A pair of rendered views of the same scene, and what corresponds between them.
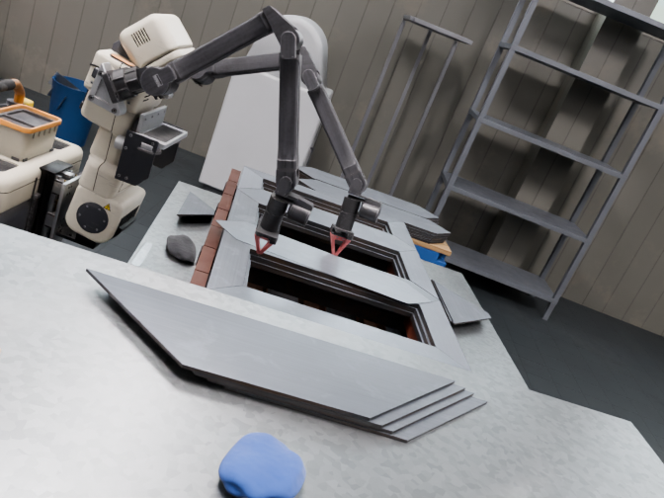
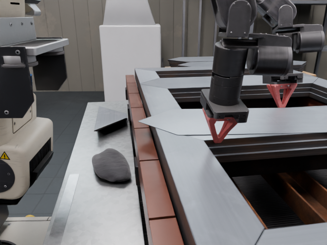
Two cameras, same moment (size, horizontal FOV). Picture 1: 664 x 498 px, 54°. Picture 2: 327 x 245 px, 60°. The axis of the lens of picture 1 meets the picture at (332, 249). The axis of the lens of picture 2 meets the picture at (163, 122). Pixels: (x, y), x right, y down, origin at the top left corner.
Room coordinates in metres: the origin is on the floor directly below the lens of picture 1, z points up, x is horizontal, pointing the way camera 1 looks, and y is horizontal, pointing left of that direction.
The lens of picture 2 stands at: (1.27, 0.29, 1.11)
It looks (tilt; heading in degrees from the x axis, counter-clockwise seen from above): 21 degrees down; 2
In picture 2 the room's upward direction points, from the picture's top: straight up
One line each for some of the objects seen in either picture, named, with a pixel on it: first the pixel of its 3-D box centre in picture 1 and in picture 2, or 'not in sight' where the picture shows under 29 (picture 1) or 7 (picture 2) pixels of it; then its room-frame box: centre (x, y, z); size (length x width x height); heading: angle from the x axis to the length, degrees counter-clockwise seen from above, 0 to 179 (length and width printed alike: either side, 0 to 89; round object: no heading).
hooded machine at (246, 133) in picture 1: (278, 112); (134, 47); (4.94, 0.78, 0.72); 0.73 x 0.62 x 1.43; 93
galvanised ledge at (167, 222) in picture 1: (173, 245); (102, 164); (2.05, 0.51, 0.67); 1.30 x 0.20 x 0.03; 11
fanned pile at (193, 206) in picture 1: (199, 207); (112, 116); (2.40, 0.55, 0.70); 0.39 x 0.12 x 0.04; 11
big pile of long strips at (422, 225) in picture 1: (370, 205); (235, 65); (2.99, -0.09, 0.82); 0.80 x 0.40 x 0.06; 101
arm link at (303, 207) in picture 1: (294, 199); (254, 40); (1.78, 0.15, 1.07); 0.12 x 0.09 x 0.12; 91
